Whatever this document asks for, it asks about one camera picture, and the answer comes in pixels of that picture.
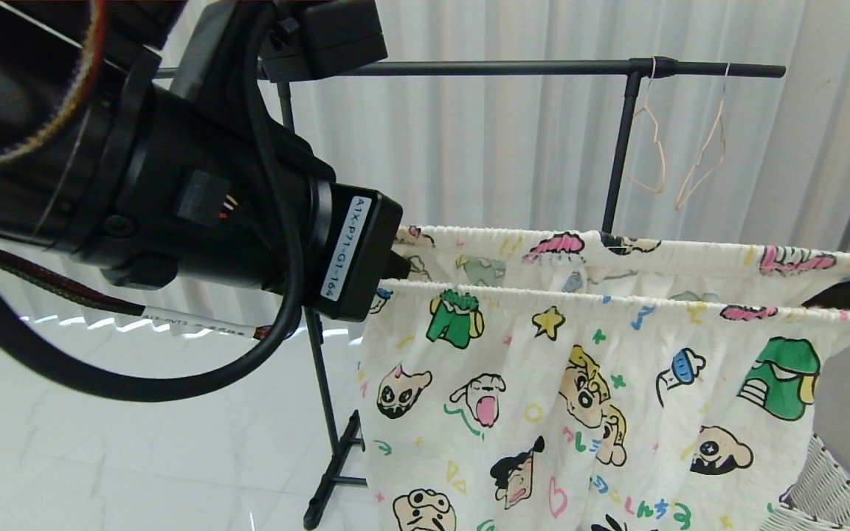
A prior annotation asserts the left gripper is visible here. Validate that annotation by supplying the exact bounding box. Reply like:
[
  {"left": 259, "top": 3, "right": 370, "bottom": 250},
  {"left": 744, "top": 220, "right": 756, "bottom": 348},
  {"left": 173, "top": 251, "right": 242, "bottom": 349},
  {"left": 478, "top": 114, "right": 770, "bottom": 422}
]
[{"left": 104, "top": 88, "right": 405, "bottom": 323}]

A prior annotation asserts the cream printed garment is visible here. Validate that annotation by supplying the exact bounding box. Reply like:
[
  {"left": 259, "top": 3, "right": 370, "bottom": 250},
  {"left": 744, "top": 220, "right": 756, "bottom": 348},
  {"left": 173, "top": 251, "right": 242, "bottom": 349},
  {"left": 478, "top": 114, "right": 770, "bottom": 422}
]
[{"left": 357, "top": 225, "right": 850, "bottom": 531}]

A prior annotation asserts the pink clothes hanger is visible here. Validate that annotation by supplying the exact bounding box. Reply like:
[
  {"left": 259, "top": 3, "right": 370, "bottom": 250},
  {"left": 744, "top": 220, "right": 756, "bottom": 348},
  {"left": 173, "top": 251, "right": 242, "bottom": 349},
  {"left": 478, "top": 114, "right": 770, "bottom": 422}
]
[
  {"left": 676, "top": 96, "right": 728, "bottom": 212},
  {"left": 624, "top": 100, "right": 668, "bottom": 197}
]

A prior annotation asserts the black clothes rack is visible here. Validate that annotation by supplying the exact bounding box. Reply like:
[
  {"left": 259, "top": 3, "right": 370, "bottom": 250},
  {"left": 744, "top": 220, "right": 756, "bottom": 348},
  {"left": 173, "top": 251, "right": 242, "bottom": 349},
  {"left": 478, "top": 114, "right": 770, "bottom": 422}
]
[{"left": 153, "top": 58, "right": 786, "bottom": 530}]

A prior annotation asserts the white laundry basket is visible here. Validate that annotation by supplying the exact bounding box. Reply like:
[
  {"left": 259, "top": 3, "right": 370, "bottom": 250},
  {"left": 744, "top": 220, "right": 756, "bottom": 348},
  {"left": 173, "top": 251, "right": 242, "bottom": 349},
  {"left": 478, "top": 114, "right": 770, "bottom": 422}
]
[{"left": 768, "top": 434, "right": 850, "bottom": 531}]

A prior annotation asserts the white curtain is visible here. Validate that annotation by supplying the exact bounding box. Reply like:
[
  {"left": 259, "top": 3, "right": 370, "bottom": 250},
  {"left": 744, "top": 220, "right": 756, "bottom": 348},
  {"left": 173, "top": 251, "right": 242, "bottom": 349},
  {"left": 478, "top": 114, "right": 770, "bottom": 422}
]
[{"left": 0, "top": 0, "right": 850, "bottom": 347}]

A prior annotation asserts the black cable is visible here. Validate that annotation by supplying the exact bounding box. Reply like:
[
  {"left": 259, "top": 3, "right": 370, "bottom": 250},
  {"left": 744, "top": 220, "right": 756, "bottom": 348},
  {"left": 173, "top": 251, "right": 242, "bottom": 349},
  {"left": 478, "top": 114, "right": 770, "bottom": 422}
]
[{"left": 0, "top": 0, "right": 306, "bottom": 403}]

